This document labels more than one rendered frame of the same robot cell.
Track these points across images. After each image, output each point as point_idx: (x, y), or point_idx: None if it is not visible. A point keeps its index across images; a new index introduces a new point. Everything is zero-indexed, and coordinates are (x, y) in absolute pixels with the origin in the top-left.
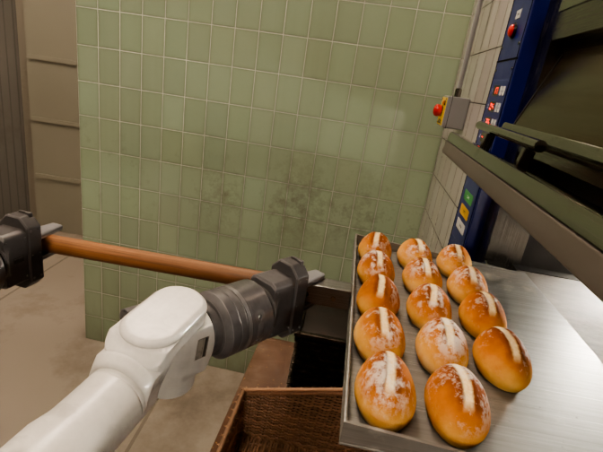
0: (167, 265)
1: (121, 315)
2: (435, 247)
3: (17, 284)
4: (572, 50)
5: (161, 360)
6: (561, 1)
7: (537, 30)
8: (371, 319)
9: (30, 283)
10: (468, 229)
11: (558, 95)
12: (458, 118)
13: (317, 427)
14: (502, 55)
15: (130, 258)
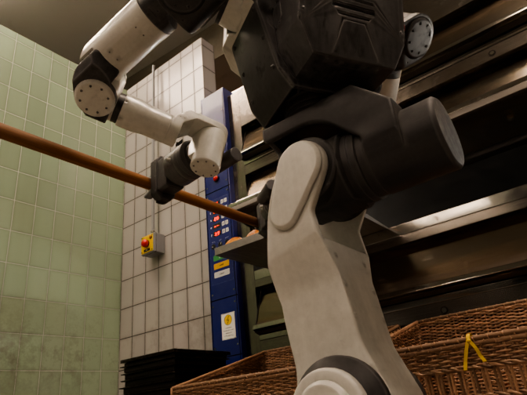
0: (218, 204)
1: (267, 183)
2: (172, 333)
3: (165, 198)
4: (255, 177)
5: None
6: (242, 162)
7: (232, 175)
8: None
9: (173, 197)
10: (234, 265)
11: None
12: (161, 245)
13: None
14: (208, 190)
15: (202, 198)
